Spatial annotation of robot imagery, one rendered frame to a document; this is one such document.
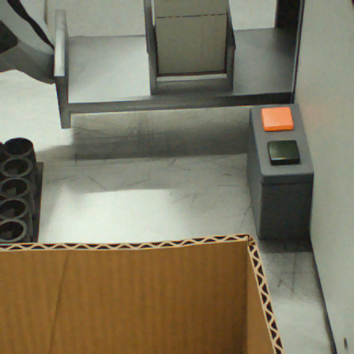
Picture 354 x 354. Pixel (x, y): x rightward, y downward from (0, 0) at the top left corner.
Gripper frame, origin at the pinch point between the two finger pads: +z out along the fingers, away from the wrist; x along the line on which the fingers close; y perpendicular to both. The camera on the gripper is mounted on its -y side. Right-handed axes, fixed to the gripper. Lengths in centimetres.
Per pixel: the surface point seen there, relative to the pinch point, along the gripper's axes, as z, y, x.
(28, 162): 1.2, 2.4, 6.7
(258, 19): 96, 18, -137
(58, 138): 4.1, 2.5, 1.8
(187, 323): -1.5, -8.5, 25.4
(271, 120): 5.7, -11.1, 7.5
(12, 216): 1.1, 3.1, 10.9
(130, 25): 82, 43, -137
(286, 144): 5.9, -11.5, 9.6
